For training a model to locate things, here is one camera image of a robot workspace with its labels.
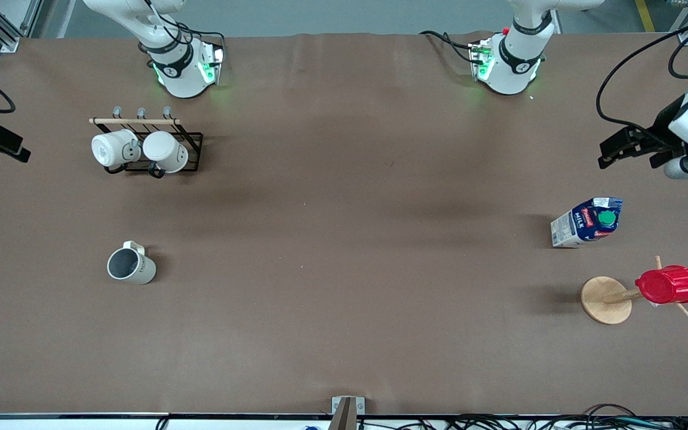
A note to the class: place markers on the blue white milk carton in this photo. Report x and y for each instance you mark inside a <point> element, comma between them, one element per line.
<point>577,230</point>

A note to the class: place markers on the red plastic cup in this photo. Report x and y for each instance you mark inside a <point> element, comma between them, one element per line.
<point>669,285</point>

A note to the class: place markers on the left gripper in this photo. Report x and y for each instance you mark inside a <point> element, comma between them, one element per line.
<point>662,128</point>

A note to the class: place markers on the white mug with face label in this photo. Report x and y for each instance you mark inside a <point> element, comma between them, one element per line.
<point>108,149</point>

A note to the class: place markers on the cream mug grey interior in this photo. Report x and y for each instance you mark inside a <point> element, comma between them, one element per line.
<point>141,272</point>

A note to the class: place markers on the grey metal camera bracket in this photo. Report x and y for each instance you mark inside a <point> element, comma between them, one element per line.
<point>347,415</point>

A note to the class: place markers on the wooden mug tree stand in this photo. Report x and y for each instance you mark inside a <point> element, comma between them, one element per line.
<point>605,300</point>

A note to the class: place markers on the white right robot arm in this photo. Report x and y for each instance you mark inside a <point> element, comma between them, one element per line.
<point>180,77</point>

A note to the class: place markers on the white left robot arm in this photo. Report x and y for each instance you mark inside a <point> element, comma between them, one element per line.
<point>514,68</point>

